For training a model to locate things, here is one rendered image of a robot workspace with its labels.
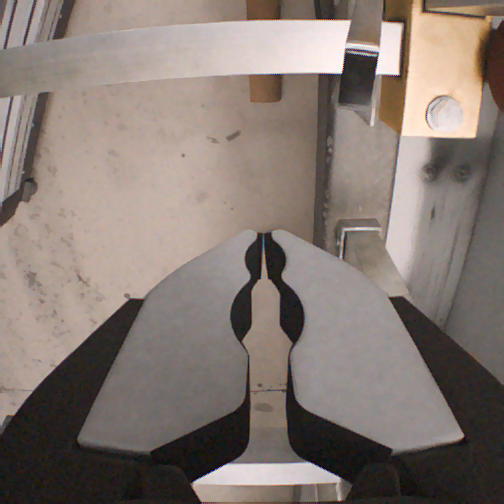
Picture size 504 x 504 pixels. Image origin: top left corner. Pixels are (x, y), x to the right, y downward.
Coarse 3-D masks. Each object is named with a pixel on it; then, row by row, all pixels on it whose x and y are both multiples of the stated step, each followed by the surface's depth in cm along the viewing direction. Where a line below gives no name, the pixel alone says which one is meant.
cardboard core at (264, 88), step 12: (252, 0) 84; (264, 0) 84; (276, 0) 85; (252, 12) 86; (264, 12) 85; (276, 12) 86; (252, 84) 95; (264, 84) 94; (276, 84) 95; (252, 96) 97; (264, 96) 95; (276, 96) 96
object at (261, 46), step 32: (128, 32) 20; (160, 32) 20; (192, 32) 20; (224, 32) 20; (256, 32) 20; (288, 32) 20; (320, 32) 20; (384, 32) 20; (0, 64) 21; (32, 64) 21; (64, 64) 21; (96, 64) 21; (128, 64) 21; (160, 64) 21; (192, 64) 21; (224, 64) 21; (256, 64) 21; (288, 64) 21; (320, 64) 21; (384, 64) 21; (0, 96) 22
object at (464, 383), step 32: (416, 320) 8; (448, 352) 7; (448, 384) 7; (480, 384) 7; (480, 416) 6; (448, 448) 6; (480, 448) 5; (416, 480) 5; (448, 480) 5; (480, 480) 5
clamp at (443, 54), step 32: (416, 0) 18; (416, 32) 19; (448, 32) 19; (480, 32) 19; (416, 64) 20; (448, 64) 20; (480, 64) 20; (384, 96) 25; (416, 96) 21; (448, 96) 21; (480, 96) 21; (416, 128) 22
